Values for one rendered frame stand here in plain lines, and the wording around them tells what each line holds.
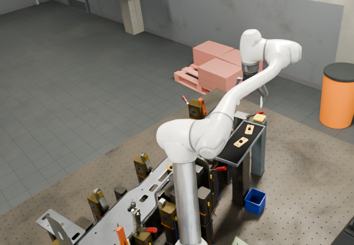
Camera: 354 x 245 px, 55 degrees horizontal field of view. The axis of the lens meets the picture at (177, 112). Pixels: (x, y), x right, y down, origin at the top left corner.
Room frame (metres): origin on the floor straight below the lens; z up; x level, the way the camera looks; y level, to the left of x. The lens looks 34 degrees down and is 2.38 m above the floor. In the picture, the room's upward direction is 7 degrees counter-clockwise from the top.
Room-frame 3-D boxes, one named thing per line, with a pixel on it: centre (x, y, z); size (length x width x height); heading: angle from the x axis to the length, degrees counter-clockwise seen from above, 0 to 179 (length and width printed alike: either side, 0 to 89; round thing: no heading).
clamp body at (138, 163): (1.56, 0.26, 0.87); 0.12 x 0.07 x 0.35; 51
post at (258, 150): (1.66, -0.49, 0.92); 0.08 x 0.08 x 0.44; 51
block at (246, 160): (1.46, -0.33, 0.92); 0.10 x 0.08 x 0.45; 141
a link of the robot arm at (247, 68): (1.55, -0.40, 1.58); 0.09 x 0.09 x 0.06
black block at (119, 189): (1.39, 0.39, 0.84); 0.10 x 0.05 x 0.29; 51
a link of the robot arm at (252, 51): (1.54, -0.41, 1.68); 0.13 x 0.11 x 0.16; 61
